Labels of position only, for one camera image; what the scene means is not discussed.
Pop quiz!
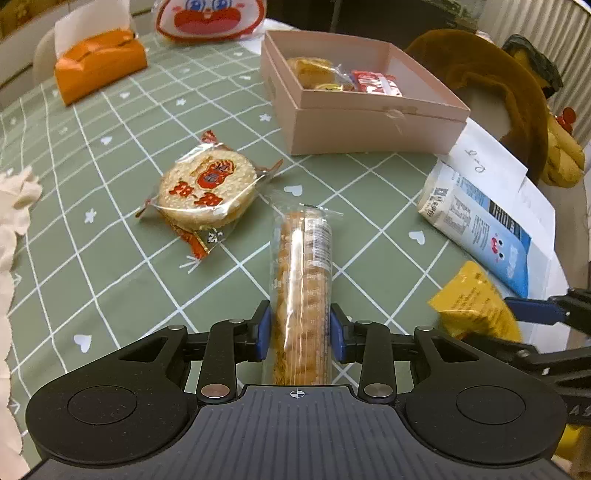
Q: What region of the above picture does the yellow snack packet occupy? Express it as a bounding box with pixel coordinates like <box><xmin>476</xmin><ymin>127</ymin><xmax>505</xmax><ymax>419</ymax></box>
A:
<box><xmin>427</xmin><ymin>261</ymin><xmax>523</xmax><ymax>343</ymax></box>

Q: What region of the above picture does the round rice cracker packet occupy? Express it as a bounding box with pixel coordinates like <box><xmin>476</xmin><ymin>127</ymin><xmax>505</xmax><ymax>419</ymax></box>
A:
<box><xmin>134</xmin><ymin>130</ymin><xmax>284</xmax><ymax>274</ymax></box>

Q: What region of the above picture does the white tissue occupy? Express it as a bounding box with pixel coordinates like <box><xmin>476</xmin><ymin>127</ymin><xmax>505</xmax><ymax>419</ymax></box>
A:
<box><xmin>54</xmin><ymin>0</ymin><xmax>133</xmax><ymax>49</ymax></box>

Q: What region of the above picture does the white paper note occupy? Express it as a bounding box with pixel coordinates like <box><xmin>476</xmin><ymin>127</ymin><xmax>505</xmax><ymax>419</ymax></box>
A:
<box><xmin>438</xmin><ymin>117</ymin><xmax>530</xmax><ymax>186</ymax></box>

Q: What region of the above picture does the green checked tablecloth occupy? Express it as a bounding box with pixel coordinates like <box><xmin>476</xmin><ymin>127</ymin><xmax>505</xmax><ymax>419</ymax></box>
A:
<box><xmin>0</xmin><ymin>18</ymin><xmax>570</xmax><ymax>416</ymax></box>

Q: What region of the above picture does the beige chair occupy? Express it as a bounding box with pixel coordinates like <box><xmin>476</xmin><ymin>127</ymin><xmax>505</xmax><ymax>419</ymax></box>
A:
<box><xmin>33</xmin><ymin>28</ymin><xmax>60</xmax><ymax>85</ymax></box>

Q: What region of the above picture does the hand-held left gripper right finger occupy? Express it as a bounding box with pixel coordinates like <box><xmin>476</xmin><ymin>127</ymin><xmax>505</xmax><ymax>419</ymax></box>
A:
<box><xmin>329</xmin><ymin>303</ymin><xmax>481</xmax><ymax>403</ymax></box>

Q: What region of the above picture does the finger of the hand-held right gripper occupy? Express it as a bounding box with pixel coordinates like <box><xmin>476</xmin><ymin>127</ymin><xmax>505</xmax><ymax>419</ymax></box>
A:
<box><xmin>461</xmin><ymin>335</ymin><xmax>591</xmax><ymax>385</ymax></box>
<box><xmin>505</xmin><ymin>287</ymin><xmax>591</xmax><ymax>334</ymax></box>

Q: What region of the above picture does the brown plush toy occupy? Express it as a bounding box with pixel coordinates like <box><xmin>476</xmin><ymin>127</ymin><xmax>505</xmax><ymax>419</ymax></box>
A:
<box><xmin>403</xmin><ymin>28</ymin><xmax>585</xmax><ymax>188</ymax></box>

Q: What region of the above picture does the blue snack packet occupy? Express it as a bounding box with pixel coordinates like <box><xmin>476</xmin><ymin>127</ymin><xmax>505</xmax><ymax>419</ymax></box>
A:
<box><xmin>417</xmin><ymin>159</ymin><xmax>532</xmax><ymax>299</ymax></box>

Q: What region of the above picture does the beige striped curtain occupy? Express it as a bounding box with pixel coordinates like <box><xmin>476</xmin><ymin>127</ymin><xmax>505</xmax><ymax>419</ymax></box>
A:
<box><xmin>479</xmin><ymin>0</ymin><xmax>591</xmax><ymax>149</ymax></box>

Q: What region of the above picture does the pink cardboard box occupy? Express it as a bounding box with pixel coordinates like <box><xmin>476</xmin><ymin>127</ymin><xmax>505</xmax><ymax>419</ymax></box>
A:
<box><xmin>259</xmin><ymin>30</ymin><xmax>472</xmax><ymax>156</ymax></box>

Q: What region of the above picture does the white lace cloth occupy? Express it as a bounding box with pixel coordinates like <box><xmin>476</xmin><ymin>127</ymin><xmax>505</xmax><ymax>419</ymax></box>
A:
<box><xmin>0</xmin><ymin>165</ymin><xmax>44</xmax><ymax>457</ymax></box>

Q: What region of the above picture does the long cracker tube packet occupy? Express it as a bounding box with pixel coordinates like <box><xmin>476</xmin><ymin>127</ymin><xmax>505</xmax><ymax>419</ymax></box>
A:
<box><xmin>267</xmin><ymin>203</ymin><xmax>345</xmax><ymax>387</ymax></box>

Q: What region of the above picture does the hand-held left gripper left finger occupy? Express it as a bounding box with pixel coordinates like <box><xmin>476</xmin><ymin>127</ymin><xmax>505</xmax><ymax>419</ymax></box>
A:
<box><xmin>117</xmin><ymin>300</ymin><xmax>273</xmax><ymax>404</ymax></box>

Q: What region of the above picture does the black cabinet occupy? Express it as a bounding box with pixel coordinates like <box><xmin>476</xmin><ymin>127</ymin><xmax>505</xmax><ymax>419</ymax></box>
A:
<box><xmin>265</xmin><ymin>0</ymin><xmax>482</xmax><ymax>47</ymax></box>

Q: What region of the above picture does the small yellow cake packet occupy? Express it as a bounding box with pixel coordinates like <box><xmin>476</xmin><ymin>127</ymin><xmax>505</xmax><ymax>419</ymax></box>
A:
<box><xmin>285</xmin><ymin>56</ymin><xmax>343</xmax><ymax>89</ymax></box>

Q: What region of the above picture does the rabbit face snack bag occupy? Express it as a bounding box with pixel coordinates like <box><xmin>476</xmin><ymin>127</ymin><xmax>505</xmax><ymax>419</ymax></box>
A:
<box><xmin>154</xmin><ymin>0</ymin><xmax>269</xmax><ymax>45</ymax></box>

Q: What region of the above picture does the white paper sheet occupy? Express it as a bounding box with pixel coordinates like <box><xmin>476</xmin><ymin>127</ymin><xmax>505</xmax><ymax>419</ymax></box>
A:
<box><xmin>515</xmin><ymin>176</ymin><xmax>557</xmax><ymax>302</ymax></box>

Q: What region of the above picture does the orange tissue box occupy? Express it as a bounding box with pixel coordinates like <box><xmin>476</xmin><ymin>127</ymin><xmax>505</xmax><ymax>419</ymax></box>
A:
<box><xmin>52</xmin><ymin>28</ymin><xmax>150</xmax><ymax>107</ymax></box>

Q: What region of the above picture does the red snack packet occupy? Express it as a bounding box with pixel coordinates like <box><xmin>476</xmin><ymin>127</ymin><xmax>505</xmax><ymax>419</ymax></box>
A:
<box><xmin>349</xmin><ymin>69</ymin><xmax>404</xmax><ymax>98</ymax></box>

